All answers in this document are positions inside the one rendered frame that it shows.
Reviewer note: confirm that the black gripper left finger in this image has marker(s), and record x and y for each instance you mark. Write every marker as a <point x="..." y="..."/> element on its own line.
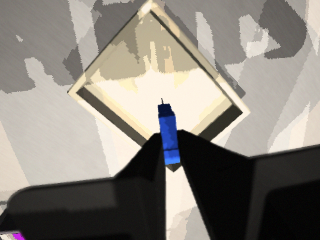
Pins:
<point x="133" y="201"/>

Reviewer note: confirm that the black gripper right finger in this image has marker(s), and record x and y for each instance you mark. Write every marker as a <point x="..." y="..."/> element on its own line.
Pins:
<point x="230" y="188"/>

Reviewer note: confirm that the beige square tray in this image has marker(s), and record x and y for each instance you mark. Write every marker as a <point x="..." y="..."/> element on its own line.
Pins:
<point x="150" y="58"/>

